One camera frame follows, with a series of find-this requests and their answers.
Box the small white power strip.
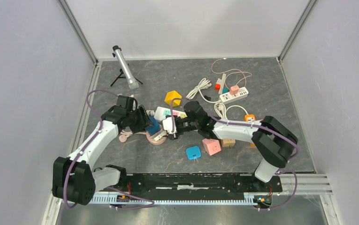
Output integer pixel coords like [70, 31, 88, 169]
[219, 87, 249, 104]

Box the tan dragon cube socket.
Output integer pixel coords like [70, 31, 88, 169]
[221, 139, 236, 148]

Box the white plug adapter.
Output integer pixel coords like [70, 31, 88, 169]
[153, 130, 167, 142]

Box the silver telescope on tripod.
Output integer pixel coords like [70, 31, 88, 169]
[110, 45, 143, 90]

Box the white slotted cable duct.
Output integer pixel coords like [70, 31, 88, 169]
[89, 194, 261, 206]

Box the pink round socket base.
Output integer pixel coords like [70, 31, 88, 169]
[146, 131, 167, 145]

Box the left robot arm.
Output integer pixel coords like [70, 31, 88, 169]
[52, 95, 153, 206]

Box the pink cube socket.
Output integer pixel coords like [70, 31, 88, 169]
[202, 138, 222, 156]

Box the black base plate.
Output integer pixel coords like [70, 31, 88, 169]
[115, 172, 283, 200]

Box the white cable bundle upper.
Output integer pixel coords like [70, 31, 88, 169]
[186, 78, 212, 101]

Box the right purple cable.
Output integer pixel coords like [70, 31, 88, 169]
[170, 98, 300, 211]

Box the teal plug adapter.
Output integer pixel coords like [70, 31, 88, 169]
[222, 88, 229, 94]

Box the purple cable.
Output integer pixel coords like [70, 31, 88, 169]
[170, 98, 300, 211]
[62, 90, 155, 210]

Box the orange power strip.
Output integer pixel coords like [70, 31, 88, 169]
[244, 114, 256, 148]

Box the narrow white socket strip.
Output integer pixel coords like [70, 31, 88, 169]
[217, 73, 227, 95]

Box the red plug adapter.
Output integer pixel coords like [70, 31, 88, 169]
[214, 83, 222, 91]

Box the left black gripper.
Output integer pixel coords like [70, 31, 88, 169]
[126, 105, 154, 134]

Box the long white power strip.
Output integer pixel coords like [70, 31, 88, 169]
[154, 106, 187, 122]

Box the light blue plug adapter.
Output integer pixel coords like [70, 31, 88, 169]
[185, 146, 201, 162]

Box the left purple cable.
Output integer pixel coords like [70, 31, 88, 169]
[62, 90, 155, 210]

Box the yellow cube socket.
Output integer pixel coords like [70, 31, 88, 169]
[164, 90, 182, 107]

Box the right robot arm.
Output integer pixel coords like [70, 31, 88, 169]
[164, 101, 300, 191]

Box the pink coiled cable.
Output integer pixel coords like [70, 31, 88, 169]
[118, 130, 147, 143]

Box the dark blue cube socket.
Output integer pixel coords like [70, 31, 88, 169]
[145, 116, 160, 136]

